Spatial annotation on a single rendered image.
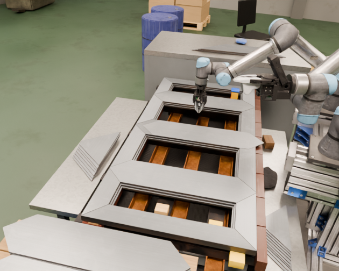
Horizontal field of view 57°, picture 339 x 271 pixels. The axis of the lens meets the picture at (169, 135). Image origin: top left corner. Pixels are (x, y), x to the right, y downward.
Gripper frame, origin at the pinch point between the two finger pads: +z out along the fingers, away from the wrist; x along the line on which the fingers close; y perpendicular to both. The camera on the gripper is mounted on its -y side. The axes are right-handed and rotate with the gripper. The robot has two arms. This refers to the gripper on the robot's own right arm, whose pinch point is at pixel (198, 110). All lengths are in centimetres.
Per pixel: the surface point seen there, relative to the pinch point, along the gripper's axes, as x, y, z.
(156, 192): -10, 72, 8
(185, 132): -4.7, 19.3, 5.8
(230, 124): 21.7, -25.9, 22.3
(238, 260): 31, 100, 9
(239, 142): 27.5, 21.4, 5.7
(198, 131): 2.8, 16.0, 5.8
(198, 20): -70, -532, 68
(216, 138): 14.2, 21.4, 5.8
